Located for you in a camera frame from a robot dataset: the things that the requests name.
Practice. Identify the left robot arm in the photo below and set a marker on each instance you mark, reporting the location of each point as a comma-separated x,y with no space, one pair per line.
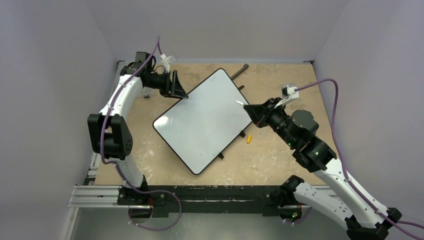
109,133

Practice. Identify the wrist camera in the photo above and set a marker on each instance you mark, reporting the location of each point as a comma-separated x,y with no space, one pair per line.
166,62
289,94

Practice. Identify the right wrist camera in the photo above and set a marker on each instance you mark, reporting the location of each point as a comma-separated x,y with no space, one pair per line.
289,94

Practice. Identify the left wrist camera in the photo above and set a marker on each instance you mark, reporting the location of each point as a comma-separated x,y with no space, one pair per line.
166,62

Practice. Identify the white whiteboard black frame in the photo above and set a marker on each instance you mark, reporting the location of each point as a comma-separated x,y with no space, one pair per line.
199,128

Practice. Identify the black metal crank handle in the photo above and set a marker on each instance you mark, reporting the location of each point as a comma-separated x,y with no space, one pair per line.
239,72

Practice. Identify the yellow marker cap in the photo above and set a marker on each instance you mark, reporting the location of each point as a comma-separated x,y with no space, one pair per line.
249,139

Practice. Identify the aluminium frame rail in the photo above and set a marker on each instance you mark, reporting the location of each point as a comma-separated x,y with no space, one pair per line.
107,196

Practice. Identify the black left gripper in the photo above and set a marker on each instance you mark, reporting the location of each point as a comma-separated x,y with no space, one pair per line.
173,88

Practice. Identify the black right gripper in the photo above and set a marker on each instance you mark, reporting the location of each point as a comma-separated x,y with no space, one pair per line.
265,113

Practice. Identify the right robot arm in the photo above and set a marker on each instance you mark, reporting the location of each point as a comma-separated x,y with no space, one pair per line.
353,208

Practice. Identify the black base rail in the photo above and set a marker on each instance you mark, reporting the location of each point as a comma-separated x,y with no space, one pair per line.
161,200

